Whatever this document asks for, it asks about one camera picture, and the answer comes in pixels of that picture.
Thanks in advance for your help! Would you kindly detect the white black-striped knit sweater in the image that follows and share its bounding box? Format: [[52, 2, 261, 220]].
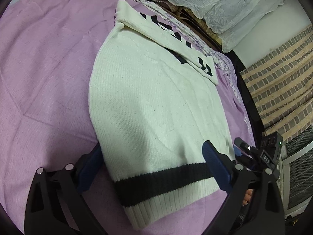
[[89, 0, 235, 230]]

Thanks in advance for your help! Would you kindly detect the person's right hand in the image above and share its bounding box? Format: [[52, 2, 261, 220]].
[[242, 189, 254, 206]]

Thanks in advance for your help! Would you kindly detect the white radiator heater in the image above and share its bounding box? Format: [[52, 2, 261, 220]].
[[279, 126, 312, 220]]

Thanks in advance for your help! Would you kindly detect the beige brick-pattern curtain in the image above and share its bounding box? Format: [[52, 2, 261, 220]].
[[241, 25, 312, 143]]

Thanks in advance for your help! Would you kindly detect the purple bed sheet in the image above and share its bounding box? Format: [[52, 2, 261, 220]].
[[1, 0, 254, 234]]

